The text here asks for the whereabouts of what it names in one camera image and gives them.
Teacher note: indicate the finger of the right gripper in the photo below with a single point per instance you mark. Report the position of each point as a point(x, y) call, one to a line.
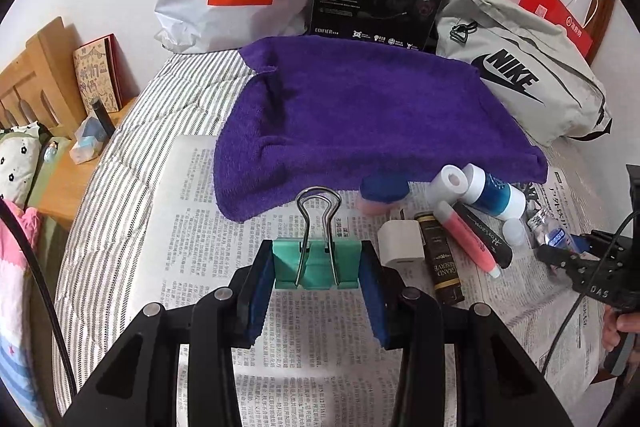
point(598, 240)
point(558, 258)

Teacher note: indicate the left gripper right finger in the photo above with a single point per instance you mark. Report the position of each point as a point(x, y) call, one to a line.
point(381, 288)

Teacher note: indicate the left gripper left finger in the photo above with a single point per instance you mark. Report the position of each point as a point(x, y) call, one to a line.
point(256, 285)

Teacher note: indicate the clear gum bottle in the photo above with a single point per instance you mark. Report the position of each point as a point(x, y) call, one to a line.
point(547, 230)

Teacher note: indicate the black marker pen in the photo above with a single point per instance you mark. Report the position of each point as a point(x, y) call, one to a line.
point(497, 246)

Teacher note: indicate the white charger cube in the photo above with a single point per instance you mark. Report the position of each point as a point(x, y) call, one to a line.
point(399, 243)

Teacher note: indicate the brown gold tube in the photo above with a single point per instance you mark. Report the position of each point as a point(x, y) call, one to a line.
point(439, 260)

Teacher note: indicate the green binder clip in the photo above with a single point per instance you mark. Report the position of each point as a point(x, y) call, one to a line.
point(317, 264)

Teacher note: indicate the blue white bottle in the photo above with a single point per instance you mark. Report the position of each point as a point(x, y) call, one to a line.
point(491, 195)

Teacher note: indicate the pink highlighter pen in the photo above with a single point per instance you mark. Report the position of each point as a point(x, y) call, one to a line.
point(471, 244)

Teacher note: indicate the blue pink small container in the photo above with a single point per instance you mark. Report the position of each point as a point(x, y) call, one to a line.
point(381, 192)

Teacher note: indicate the white tape roll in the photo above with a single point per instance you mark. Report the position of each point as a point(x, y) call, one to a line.
point(449, 185)

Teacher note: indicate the person's right hand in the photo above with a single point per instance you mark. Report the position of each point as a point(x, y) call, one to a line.
point(615, 324)

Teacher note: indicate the striped mattress cover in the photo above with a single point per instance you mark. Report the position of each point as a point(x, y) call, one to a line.
point(190, 95)

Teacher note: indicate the grey Nike waist bag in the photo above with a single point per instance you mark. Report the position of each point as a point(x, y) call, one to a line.
point(529, 64)

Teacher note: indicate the purple towel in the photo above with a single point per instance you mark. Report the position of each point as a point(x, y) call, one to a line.
point(322, 111)

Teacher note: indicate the wooden nightstand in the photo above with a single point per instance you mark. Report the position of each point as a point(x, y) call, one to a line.
point(66, 189)

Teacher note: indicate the pink cloth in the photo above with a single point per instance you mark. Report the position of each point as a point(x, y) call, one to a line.
point(15, 275)

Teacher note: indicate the black stick on nightstand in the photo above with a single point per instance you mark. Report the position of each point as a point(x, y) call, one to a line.
point(102, 116)

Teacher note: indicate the red paper shopping bag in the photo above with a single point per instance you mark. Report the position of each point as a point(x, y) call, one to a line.
point(556, 12)

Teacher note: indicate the patterned notebook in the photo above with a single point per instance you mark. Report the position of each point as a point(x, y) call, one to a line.
point(96, 73)

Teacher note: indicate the white spotted plush toy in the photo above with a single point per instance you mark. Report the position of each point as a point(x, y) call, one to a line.
point(19, 151)

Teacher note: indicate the wooden headboard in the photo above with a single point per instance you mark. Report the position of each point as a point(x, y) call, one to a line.
point(40, 85)

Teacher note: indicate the brown wooden door frame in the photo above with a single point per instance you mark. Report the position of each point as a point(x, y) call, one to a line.
point(599, 15)

